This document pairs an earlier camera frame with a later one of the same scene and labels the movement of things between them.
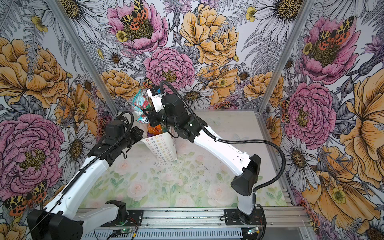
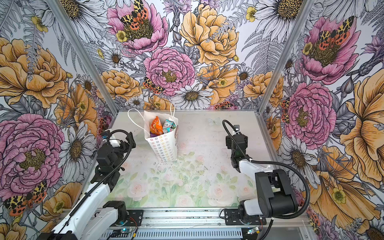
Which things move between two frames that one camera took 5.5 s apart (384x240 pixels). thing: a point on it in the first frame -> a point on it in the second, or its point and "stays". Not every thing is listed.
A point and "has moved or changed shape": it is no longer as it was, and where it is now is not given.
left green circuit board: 124,230 stays
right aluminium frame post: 285,53 stays
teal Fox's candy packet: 140,103 has moved or changed shape
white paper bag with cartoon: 164,146 stays
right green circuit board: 254,230 stays
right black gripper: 152,116 -> 229,141
